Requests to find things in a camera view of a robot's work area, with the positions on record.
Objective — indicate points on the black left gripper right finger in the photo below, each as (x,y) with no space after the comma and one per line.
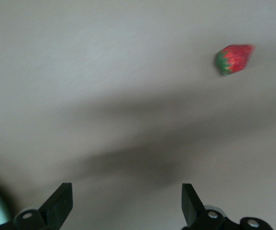
(195,213)

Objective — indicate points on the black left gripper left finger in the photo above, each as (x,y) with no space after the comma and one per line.
(54,210)

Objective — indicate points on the red strawberry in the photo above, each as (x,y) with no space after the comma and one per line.
(235,58)

